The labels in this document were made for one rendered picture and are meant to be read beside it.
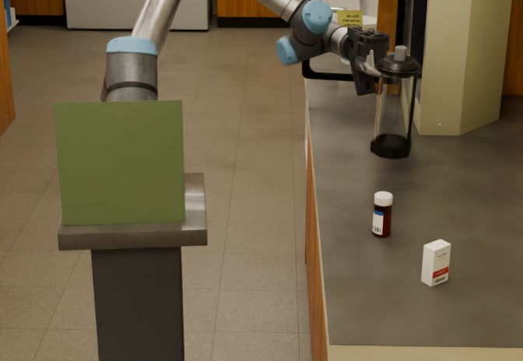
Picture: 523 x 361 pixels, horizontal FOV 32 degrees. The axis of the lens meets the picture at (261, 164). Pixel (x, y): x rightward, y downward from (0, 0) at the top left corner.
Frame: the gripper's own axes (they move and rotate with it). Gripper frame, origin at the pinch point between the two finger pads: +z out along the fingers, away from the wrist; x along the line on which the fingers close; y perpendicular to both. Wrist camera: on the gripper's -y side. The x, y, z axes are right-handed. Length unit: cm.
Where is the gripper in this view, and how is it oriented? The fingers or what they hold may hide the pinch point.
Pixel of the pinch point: (396, 74)
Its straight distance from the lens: 224.1
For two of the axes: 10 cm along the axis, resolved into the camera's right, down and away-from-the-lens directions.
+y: 0.2, -9.2, -3.9
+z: 4.7, 3.5, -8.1
